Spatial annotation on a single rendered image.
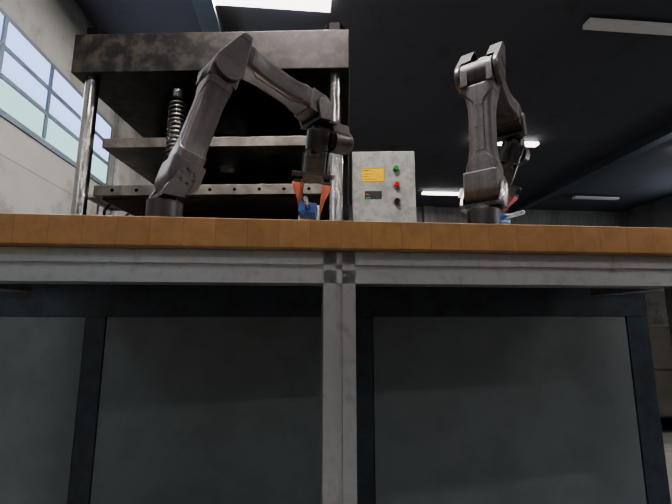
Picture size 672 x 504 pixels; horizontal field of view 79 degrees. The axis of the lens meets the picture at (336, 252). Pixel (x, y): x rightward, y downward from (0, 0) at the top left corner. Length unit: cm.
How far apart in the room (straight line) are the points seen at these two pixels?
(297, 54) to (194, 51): 48
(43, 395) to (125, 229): 69
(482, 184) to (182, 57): 168
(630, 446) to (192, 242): 102
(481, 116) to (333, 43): 131
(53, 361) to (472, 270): 97
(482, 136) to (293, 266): 50
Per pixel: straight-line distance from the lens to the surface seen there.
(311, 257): 58
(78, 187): 220
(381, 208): 195
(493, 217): 82
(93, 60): 240
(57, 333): 120
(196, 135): 85
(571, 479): 115
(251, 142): 208
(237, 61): 94
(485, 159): 88
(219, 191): 199
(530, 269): 67
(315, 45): 213
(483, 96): 94
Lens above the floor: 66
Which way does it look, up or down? 10 degrees up
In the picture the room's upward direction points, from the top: straight up
